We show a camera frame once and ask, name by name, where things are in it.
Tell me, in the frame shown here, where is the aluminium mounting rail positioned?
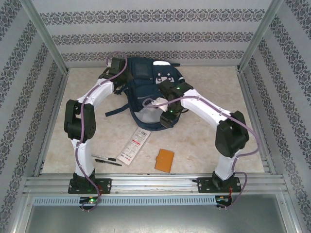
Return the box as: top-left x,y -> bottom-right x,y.
23,172 -> 287,195

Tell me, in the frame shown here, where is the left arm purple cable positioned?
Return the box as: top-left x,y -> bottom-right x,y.
75,50 -> 129,212

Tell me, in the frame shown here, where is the white red stationery package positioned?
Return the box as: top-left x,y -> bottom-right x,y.
116,127 -> 152,166

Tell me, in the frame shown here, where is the orange wallet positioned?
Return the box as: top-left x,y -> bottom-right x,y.
155,149 -> 175,173

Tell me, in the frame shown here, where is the grey metal shelf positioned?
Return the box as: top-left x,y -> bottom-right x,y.
14,194 -> 302,233

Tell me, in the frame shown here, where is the black marker pen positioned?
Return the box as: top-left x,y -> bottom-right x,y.
94,159 -> 122,167

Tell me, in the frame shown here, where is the navy blue backpack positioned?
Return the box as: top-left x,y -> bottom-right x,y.
104,57 -> 192,132

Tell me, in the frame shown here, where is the aluminium frame post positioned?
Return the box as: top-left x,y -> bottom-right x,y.
238,0 -> 284,72
20,0 -> 70,73

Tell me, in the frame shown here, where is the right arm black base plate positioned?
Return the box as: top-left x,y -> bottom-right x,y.
197,176 -> 242,194

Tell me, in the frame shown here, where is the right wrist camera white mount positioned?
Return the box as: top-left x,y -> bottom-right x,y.
149,97 -> 169,113

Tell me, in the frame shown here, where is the slotted grey cable duct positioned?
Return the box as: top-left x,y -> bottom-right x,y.
33,196 -> 217,206

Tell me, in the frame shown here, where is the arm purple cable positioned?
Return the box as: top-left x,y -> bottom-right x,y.
142,96 -> 260,211
75,50 -> 129,212

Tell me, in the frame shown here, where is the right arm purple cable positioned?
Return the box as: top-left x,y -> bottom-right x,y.
142,96 -> 260,211

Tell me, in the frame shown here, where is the aluminium side rail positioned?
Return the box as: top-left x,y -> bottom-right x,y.
236,67 -> 276,174
33,67 -> 70,177

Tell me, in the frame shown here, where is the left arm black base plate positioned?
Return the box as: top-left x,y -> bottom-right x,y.
68,178 -> 112,195

